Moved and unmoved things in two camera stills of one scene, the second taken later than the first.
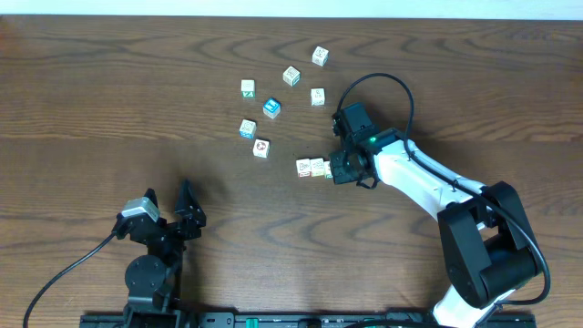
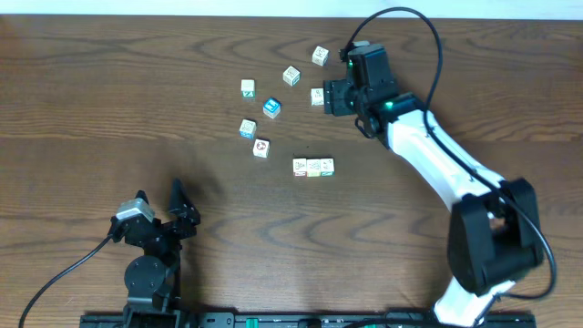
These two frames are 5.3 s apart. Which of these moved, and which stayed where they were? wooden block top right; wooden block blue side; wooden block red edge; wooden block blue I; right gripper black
Moved: wooden block red edge; right gripper black
Stayed: wooden block blue side; wooden block blue I; wooden block top right
